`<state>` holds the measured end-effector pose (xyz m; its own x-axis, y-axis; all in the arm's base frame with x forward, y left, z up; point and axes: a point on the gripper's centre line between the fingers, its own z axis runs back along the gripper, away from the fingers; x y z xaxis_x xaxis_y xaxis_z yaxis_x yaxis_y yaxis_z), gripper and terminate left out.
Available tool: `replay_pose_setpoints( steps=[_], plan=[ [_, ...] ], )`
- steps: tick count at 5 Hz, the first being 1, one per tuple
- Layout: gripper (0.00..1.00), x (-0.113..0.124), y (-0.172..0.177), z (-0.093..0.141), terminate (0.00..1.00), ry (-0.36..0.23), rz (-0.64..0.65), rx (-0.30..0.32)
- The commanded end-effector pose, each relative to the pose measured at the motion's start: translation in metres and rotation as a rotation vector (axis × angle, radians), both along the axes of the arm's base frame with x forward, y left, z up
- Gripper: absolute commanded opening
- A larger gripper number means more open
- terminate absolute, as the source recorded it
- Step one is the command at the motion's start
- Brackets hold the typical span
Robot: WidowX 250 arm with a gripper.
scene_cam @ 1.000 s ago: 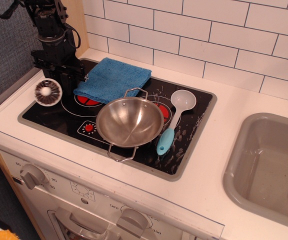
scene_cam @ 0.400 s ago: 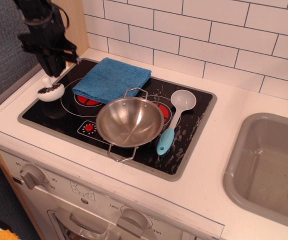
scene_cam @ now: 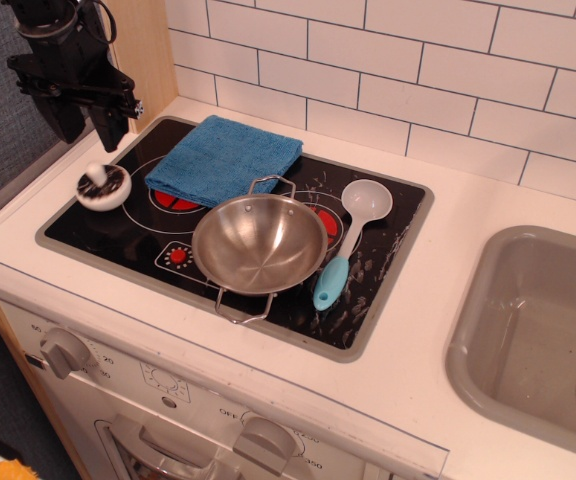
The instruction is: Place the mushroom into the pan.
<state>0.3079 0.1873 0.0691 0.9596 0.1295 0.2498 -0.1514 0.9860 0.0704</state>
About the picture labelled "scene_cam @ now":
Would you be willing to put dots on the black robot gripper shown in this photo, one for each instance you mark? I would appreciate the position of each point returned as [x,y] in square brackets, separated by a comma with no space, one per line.
[68,67]

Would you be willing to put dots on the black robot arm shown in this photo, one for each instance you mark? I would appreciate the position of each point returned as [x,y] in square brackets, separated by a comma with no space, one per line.
[68,74]

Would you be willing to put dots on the stainless steel pot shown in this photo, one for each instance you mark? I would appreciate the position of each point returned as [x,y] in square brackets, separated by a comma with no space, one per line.
[259,244]

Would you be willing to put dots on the black toy stovetop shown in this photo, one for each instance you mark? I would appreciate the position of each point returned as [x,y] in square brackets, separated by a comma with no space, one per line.
[134,241]

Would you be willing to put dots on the blue folded cloth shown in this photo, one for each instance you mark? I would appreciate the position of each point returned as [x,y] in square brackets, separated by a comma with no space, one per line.
[219,159]

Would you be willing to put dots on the red stove button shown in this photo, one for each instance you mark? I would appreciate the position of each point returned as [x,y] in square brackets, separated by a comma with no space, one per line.
[178,256]

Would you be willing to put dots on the grey timer knob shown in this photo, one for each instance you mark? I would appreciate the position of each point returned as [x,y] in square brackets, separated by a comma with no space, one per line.
[64,352]

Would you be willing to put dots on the yellow object at corner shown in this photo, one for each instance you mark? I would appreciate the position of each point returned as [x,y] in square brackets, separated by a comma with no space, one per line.
[15,470]

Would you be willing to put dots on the grey oven knob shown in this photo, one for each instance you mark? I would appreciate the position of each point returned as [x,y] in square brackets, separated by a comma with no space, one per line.
[265,444]

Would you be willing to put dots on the grey toy sink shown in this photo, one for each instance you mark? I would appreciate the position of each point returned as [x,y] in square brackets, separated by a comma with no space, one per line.
[512,357]

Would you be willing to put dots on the wooden side post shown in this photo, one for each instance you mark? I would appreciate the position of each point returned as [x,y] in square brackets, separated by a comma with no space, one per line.
[142,50]

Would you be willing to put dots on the white ladle with blue handle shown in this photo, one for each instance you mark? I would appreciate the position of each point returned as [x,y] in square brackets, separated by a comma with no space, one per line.
[365,201]

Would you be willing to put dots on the grey oven door handle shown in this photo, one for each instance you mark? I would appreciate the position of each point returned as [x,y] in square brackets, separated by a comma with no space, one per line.
[138,453]

